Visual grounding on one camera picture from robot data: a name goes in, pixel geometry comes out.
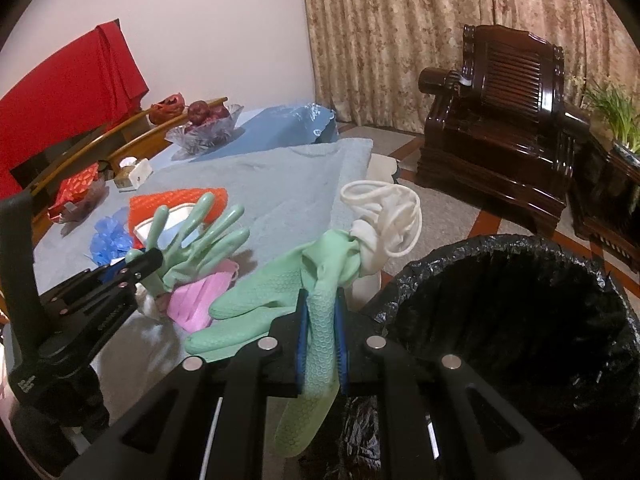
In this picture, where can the blue plastic tablecloth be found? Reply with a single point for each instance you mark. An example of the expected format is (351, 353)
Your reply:
(270, 125)

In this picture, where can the red apple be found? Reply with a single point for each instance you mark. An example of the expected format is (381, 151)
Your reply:
(221, 112)
(199, 111)

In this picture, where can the trash bin with black liner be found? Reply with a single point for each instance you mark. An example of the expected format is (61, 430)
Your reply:
(500, 310)

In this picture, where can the white foam tray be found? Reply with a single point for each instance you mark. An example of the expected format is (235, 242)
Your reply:
(141, 232)

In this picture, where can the red cloth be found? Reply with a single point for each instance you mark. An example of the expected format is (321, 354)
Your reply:
(60, 95)

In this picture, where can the orange-red plastic bag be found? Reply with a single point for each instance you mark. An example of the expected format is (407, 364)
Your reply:
(150, 206)

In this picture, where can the blue crumpled plastic bag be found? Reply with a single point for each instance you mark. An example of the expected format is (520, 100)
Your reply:
(110, 240)

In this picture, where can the potted green plant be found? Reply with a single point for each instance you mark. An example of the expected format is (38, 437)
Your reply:
(620, 110)

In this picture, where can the dark television screen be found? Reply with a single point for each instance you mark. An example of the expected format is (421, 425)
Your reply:
(45, 165)

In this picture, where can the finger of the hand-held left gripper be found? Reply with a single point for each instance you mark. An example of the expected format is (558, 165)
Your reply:
(107, 317)
(145, 262)

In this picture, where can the red packet in glass dish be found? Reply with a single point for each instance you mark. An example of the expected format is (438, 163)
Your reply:
(85, 208)

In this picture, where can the small red bag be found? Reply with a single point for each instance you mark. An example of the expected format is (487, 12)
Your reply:
(167, 110)

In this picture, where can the dark wooden side table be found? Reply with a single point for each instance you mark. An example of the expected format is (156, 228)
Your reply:
(600, 195)

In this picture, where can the glass fruit bowl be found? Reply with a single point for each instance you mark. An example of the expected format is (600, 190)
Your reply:
(200, 136)

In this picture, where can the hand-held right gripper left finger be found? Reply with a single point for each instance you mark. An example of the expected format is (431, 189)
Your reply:
(301, 345)

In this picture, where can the green rubber glove white cuff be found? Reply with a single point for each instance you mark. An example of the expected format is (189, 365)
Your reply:
(260, 295)

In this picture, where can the pink face mask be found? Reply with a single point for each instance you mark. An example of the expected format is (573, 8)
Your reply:
(195, 305)

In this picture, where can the dark wooden armchair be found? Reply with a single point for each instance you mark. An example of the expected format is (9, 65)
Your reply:
(500, 135)

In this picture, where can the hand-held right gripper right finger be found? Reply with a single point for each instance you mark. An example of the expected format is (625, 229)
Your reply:
(341, 350)

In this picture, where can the white tissue box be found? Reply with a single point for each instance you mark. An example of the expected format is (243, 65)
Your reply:
(135, 175)

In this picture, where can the beige patterned curtain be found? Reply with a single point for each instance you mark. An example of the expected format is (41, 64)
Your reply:
(380, 35)

